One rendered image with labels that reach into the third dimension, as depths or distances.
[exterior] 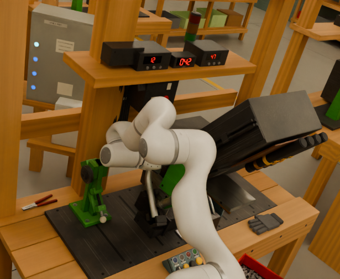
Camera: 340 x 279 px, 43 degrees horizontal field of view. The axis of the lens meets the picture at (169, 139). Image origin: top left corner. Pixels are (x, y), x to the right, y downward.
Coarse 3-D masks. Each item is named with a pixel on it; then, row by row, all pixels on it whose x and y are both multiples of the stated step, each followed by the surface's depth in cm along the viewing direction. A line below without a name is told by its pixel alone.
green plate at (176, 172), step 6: (168, 168) 182; (174, 168) 179; (180, 168) 177; (168, 174) 182; (174, 174) 179; (180, 174) 177; (162, 180) 184; (168, 180) 181; (174, 180) 179; (162, 186) 184; (168, 186) 181; (174, 186) 179; (168, 192) 181
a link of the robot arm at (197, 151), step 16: (192, 144) 119; (208, 144) 121; (176, 160) 118; (192, 160) 120; (208, 160) 119; (192, 176) 117; (176, 192) 115; (192, 192) 114; (176, 208) 114; (192, 208) 112; (208, 208) 115; (176, 224) 115; (192, 224) 111; (208, 224) 112; (192, 240) 112; (208, 240) 111; (208, 256) 114; (224, 256) 111; (224, 272) 109; (240, 272) 111
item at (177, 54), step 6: (174, 54) 178; (180, 54) 180; (186, 54) 181; (192, 54) 183; (174, 60) 176; (180, 60) 178; (186, 60) 180; (192, 60) 182; (174, 66) 177; (180, 66) 180; (186, 66) 182; (192, 66) 184
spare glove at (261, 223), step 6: (258, 216) 208; (264, 216) 208; (270, 216) 209; (276, 216) 211; (252, 222) 203; (258, 222) 204; (264, 222) 205; (270, 222) 206; (276, 222) 207; (282, 222) 209; (258, 228) 200; (264, 228) 201; (270, 228) 203; (258, 234) 198
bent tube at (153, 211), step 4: (148, 172) 185; (152, 172) 186; (148, 176) 185; (148, 180) 185; (148, 184) 184; (152, 184) 186; (148, 188) 184; (152, 188) 184; (148, 192) 184; (152, 192) 184; (148, 196) 183; (152, 196) 183; (148, 200) 184; (152, 200) 182; (152, 204) 182; (152, 208) 182; (156, 208) 182; (152, 212) 181; (156, 212) 181; (152, 216) 181
